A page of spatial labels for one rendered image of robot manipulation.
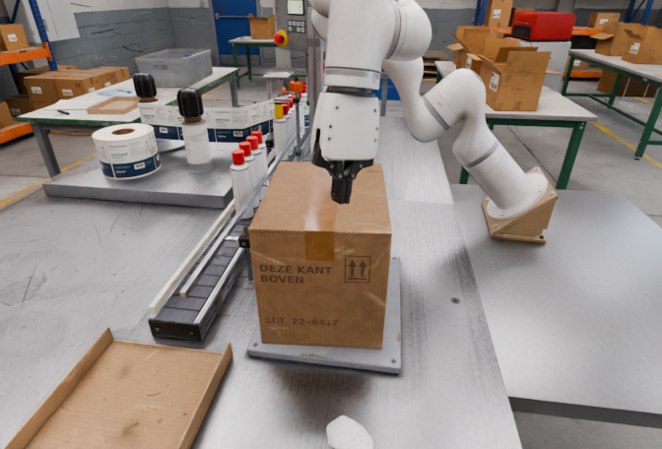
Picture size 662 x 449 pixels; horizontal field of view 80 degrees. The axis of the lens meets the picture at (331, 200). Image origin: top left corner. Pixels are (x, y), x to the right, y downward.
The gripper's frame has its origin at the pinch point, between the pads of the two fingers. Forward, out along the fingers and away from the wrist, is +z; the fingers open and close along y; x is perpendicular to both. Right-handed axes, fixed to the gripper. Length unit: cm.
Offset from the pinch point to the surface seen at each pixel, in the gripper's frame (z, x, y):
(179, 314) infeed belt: 31.6, -23.8, 21.5
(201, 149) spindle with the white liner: 8, -93, 4
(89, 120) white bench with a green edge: 12, -225, 42
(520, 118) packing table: -11, -114, -200
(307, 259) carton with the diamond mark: 12.9, -3.0, 3.6
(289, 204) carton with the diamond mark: 5.5, -11.9, 3.8
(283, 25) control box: -37, -85, -22
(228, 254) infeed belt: 26.4, -39.6, 7.5
